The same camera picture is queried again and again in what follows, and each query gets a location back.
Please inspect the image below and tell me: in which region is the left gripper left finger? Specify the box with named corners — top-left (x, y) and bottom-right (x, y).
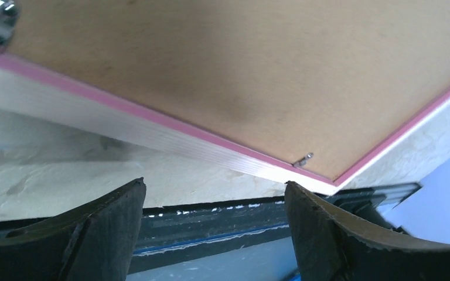
top-left (0, 178), bottom-right (146, 280)

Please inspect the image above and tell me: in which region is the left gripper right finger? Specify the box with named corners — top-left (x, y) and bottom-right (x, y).
top-left (284, 181), bottom-right (450, 280)

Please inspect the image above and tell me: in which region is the pink picture frame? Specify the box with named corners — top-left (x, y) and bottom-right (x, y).
top-left (0, 1), bottom-right (450, 194)

